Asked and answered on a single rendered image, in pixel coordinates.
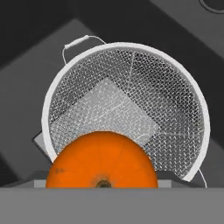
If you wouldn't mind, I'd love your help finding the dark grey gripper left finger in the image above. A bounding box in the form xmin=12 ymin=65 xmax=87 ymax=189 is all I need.
xmin=2 ymin=170 xmax=53 ymax=189

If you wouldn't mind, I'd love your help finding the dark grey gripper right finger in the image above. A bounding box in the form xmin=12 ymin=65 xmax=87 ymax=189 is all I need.
xmin=155 ymin=171 xmax=206 ymax=189

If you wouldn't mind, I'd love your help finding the dark grey kitchen sink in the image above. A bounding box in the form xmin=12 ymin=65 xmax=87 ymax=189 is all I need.
xmin=0 ymin=0 xmax=224 ymax=189

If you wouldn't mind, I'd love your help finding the white wire mesh colander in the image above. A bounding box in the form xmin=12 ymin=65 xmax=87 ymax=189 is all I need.
xmin=40 ymin=34 xmax=211 ymax=189

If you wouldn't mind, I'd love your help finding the dark grey round disc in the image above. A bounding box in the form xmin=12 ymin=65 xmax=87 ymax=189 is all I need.
xmin=199 ymin=0 xmax=224 ymax=15

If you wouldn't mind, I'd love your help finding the orange fruit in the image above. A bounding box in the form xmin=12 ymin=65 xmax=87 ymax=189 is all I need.
xmin=45 ymin=130 xmax=159 ymax=189

